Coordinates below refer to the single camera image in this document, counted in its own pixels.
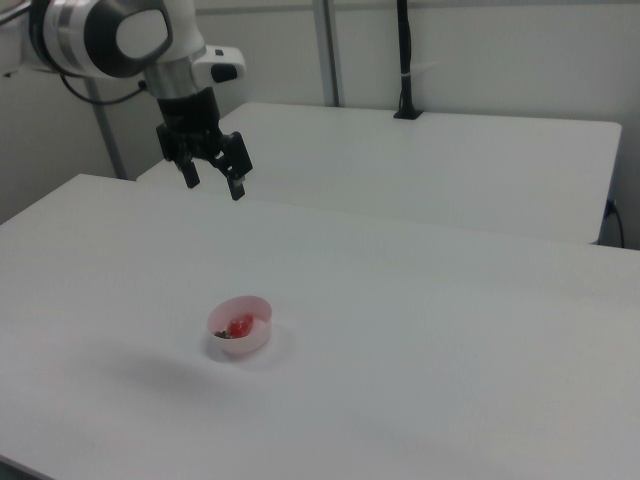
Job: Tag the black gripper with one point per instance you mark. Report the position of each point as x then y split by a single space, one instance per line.
192 122

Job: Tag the red plastic strawberry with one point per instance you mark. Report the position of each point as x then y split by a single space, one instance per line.
240 324

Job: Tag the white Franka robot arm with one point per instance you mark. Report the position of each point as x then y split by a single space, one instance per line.
100 35

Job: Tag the pink plastic bowl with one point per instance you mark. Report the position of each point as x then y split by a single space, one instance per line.
247 342

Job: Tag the white side table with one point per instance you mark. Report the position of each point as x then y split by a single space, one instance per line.
425 170

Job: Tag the grey metal partition post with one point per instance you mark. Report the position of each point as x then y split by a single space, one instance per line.
329 50
106 135

